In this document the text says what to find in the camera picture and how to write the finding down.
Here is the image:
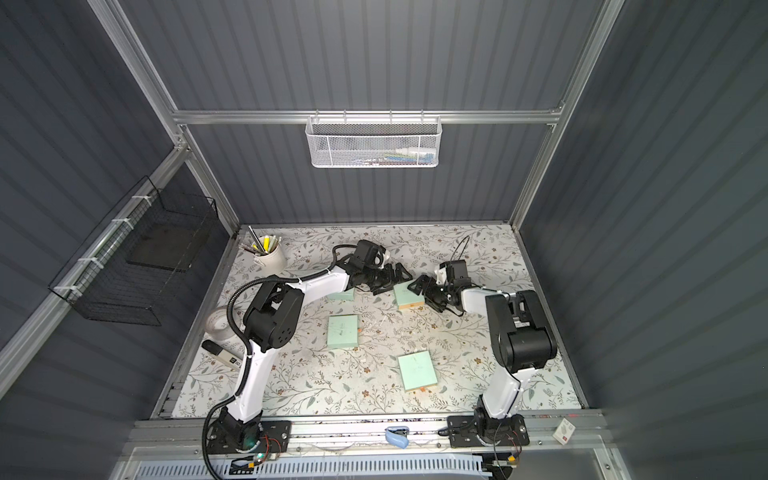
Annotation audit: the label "mint green drawer jewelry box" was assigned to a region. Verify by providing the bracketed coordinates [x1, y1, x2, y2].
[326, 315, 359, 350]
[397, 350, 438, 391]

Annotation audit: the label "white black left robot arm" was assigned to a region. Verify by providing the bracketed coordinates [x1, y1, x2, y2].
[201, 264, 413, 479]

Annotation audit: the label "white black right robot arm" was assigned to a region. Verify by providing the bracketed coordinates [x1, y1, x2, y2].
[408, 275, 557, 451]

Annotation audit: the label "white small card box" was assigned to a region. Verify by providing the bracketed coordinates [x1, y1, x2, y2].
[552, 418, 576, 445]

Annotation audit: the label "white pen cup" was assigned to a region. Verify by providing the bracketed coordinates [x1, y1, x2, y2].
[241, 226, 287, 276]

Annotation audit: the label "blue stapler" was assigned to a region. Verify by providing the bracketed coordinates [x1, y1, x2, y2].
[384, 426, 410, 449]

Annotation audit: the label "white tape roll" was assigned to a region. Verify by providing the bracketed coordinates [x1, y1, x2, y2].
[204, 306, 236, 343]

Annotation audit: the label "black marker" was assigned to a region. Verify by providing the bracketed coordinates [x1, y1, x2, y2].
[201, 340, 242, 370]

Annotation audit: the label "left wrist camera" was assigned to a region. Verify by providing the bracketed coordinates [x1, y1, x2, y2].
[350, 240, 387, 269]

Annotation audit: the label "white wire mesh basket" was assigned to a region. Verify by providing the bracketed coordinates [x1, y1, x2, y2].
[305, 119, 443, 169]

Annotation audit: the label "black wire mesh basket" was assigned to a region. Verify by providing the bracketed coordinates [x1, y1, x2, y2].
[48, 178, 219, 326]

